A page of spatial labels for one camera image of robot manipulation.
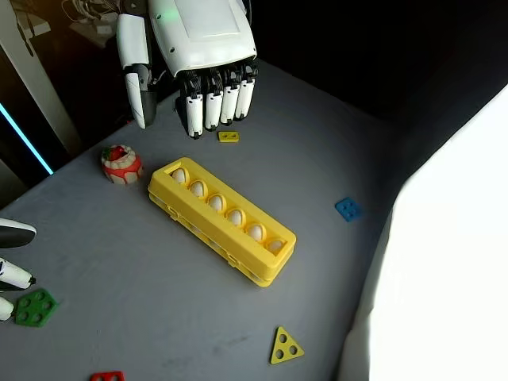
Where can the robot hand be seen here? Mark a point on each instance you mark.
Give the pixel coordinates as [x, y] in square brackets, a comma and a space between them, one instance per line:
[206, 35]
[16, 228]

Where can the yellow egg carton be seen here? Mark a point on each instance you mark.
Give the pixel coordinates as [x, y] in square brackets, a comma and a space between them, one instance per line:
[186, 204]

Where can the white toy egg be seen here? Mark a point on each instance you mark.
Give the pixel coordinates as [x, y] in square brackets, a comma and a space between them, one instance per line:
[256, 232]
[235, 218]
[216, 202]
[179, 175]
[197, 189]

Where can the green pentagon block with holes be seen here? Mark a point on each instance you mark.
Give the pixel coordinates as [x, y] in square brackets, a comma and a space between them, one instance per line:
[35, 307]

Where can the cyan light strip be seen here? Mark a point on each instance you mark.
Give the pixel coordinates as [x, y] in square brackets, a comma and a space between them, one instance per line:
[24, 135]

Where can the yellow rectangle block with holes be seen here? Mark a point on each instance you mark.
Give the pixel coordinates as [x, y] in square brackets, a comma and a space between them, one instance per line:
[229, 141]

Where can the red strawberry toy cake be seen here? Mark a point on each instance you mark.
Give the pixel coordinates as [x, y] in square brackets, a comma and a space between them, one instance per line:
[127, 170]

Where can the red pentagon block with holes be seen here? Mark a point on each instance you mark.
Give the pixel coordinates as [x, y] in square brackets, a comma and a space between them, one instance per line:
[95, 377]

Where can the blue square block with holes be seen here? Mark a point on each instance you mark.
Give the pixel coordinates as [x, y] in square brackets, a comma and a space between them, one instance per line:
[349, 209]

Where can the yellow triangle block with holes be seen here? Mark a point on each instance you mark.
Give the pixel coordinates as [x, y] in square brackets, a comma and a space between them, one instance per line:
[285, 346]

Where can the white backdrop sheet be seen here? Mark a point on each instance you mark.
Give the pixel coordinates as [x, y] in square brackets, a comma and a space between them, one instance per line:
[456, 278]

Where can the white frame post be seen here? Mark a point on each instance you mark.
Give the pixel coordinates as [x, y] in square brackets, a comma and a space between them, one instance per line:
[39, 79]

